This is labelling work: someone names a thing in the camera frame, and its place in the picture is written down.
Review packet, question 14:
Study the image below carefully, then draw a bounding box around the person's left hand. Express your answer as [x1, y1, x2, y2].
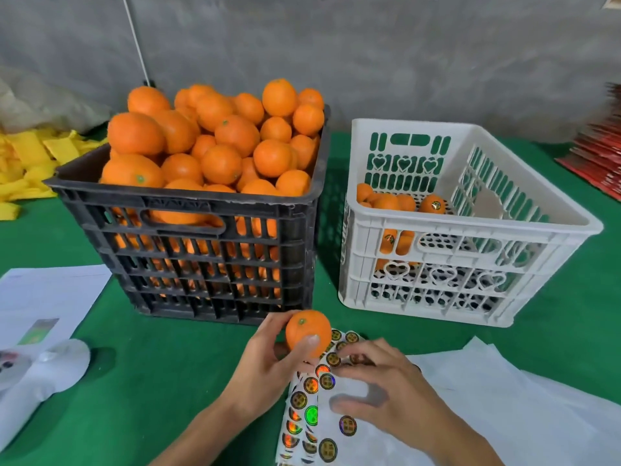
[221, 310, 321, 423]

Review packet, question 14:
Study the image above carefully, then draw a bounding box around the person's right hand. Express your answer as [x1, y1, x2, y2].
[328, 337, 457, 443]

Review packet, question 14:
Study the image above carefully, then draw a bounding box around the single orange fruit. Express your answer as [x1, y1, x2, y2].
[285, 309, 334, 355]

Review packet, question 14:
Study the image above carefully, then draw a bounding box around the black plastic crate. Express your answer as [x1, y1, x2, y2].
[45, 106, 331, 326]

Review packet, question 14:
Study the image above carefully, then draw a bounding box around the heap of labelled oranges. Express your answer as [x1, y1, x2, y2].
[355, 182, 450, 272]

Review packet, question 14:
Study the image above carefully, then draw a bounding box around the pile of oranges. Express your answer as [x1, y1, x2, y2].
[100, 78, 326, 297]

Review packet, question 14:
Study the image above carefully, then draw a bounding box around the white plastic crate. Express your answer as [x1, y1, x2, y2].
[338, 118, 605, 328]

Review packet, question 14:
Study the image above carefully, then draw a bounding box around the person's right forearm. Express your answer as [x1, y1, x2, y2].
[408, 412, 506, 466]

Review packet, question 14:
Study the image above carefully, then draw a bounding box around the green felt table cover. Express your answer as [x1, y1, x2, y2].
[0, 126, 621, 466]

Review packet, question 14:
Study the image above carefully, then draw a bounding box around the white handheld controller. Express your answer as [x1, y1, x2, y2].
[0, 338, 91, 452]

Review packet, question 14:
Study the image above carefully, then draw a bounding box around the white printed paper sheet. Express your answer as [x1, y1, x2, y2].
[0, 265, 114, 350]

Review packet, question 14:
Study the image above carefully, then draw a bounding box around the pile of yellow bags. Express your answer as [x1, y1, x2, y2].
[0, 128, 108, 221]

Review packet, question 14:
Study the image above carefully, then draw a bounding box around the stack of red cardboard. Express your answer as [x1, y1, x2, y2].
[556, 82, 621, 202]

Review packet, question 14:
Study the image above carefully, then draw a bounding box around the beige woven sack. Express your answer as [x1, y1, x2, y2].
[0, 67, 113, 134]

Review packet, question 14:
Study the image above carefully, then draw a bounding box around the white pole with black base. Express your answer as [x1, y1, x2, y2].
[121, 0, 155, 88]

